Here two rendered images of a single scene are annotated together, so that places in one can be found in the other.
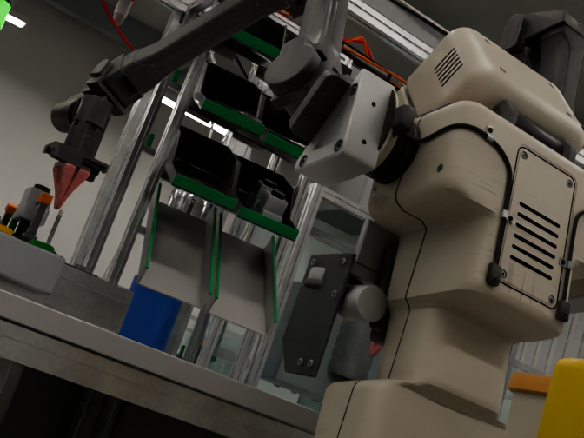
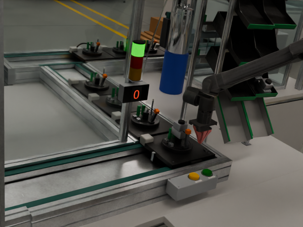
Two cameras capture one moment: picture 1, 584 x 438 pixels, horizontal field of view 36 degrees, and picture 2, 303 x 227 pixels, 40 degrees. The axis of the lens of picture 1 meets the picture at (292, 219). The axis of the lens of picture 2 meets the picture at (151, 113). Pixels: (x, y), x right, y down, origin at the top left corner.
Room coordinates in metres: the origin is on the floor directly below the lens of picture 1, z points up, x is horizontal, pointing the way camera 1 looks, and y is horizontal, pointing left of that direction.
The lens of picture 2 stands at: (0.05, 0.86, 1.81)
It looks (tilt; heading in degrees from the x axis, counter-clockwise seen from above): 23 degrees down; 350
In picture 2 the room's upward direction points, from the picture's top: 8 degrees clockwise
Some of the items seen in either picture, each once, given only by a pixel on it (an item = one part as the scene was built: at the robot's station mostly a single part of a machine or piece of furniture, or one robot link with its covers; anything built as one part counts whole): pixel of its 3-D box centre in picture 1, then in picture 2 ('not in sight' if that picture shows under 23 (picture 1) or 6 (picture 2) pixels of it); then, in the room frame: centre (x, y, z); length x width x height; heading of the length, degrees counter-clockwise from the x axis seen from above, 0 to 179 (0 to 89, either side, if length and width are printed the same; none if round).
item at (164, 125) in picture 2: not in sight; (145, 114); (1.85, 0.57, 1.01); 0.24 x 0.24 x 0.13; 28
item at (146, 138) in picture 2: not in sight; (146, 140); (1.66, 0.58, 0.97); 0.05 x 0.05 x 0.04; 28
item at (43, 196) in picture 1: (37, 215); (185, 137); (1.58, 0.42, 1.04); 0.04 x 0.02 x 0.08; 28
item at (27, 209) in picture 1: (34, 204); (178, 127); (1.63, 0.45, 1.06); 0.08 x 0.04 x 0.07; 28
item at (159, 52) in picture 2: not in sight; (149, 45); (3.16, 0.40, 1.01); 0.24 x 0.24 x 0.13; 28
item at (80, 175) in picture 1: (59, 180); (199, 133); (1.51, 0.39, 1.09); 0.07 x 0.07 x 0.09; 29
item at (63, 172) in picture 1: (72, 186); (203, 132); (1.52, 0.37, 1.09); 0.07 x 0.07 x 0.09; 29
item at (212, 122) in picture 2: (81, 146); (204, 117); (1.52, 0.38, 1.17); 0.10 x 0.07 x 0.07; 119
